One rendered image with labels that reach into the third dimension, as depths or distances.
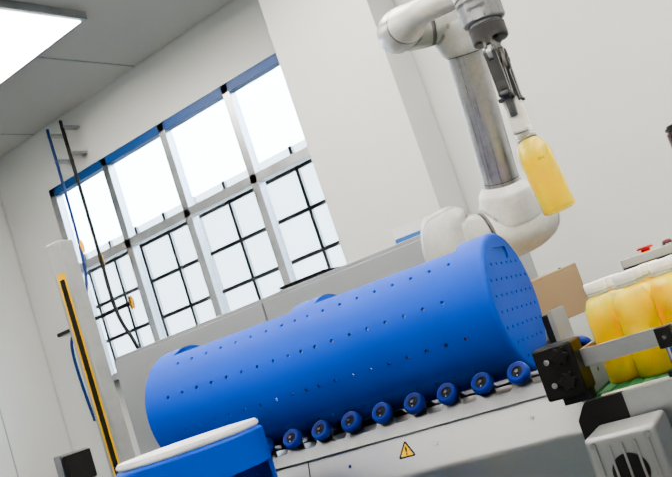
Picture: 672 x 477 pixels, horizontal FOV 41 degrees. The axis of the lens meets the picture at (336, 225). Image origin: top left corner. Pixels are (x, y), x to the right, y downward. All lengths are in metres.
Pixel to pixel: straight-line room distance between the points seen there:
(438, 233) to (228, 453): 1.05
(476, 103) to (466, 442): 1.04
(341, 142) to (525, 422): 3.39
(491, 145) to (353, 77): 2.50
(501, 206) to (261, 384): 0.91
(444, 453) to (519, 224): 0.91
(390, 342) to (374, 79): 3.18
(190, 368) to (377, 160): 2.91
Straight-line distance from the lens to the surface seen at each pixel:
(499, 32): 1.86
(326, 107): 5.02
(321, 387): 1.88
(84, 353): 2.86
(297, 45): 5.16
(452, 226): 2.47
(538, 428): 1.72
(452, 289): 1.74
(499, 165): 2.51
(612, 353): 1.59
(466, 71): 2.47
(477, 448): 1.77
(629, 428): 1.46
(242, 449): 1.68
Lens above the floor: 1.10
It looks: 8 degrees up
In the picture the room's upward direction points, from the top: 19 degrees counter-clockwise
